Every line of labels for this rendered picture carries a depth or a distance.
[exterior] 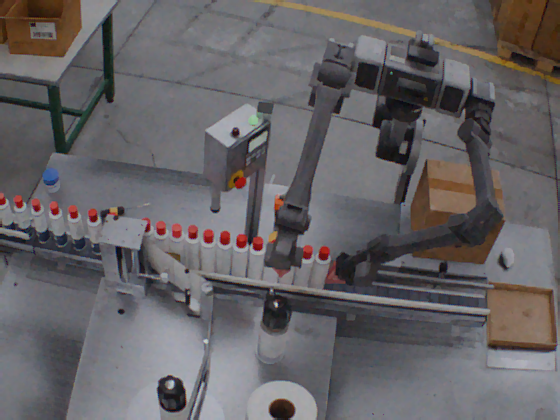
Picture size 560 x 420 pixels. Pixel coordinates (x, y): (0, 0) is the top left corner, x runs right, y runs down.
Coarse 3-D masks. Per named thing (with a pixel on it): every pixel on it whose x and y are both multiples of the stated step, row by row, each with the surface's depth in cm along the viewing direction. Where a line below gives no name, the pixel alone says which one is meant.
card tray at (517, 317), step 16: (496, 288) 254; (512, 288) 253; (528, 288) 252; (544, 288) 251; (496, 304) 249; (512, 304) 249; (528, 304) 250; (544, 304) 250; (496, 320) 244; (512, 320) 245; (528, 320) 245; (544, 320) 245; (496, 336) 240; (512, 336) 240; (528, 336) 240; (544, 336) 241
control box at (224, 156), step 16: (240, 112) 206; (224, 128) 201; (240, 128) 202; (256, 128) 203; (208, 144) 202; (224, 144) 197; (240, 144) 199; (208, 160) 207; (224, 160) 201; (240, 160) 205; (256, 160) 213; (208, 176) 212; (224, 176) 206; (240, 176) 210
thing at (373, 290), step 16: (80, 256) 240; (96, 256) 241; (256, 288) 240; (336, 288) 243; (352, 288) 243; (368, 288) 244; (384, 288) 244; (400, 288) 245; (368, 304) 240; (384, 304) 240; (448, 304) 242; (464, 304) 242; (480, 304) 243
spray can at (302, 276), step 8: (304, 248) 226; (312, 248) 227; (304, 256) 227; (312, 256) 229; (304, 264) 228; (312, 264) 230; (296, 272) 234; (304, 272) 232; (296, 280) 237; (304, 280) 235
